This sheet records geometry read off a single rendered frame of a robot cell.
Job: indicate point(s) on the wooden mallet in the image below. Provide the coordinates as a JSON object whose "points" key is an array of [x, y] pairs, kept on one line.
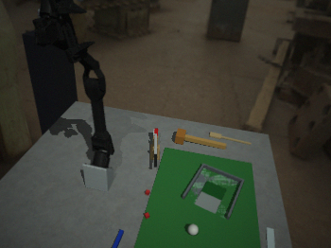
{"points": [[181, 136]]}

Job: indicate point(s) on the blue long bar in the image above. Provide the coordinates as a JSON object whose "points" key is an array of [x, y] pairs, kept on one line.
{"points": [[119, 237]]}

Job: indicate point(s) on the white golf ball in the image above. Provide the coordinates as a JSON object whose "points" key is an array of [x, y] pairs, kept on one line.
{"points": [[193, 229]]}

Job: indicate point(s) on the green putting mat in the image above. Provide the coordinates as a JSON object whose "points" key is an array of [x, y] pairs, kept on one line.
{"points": [[170, 214]]}

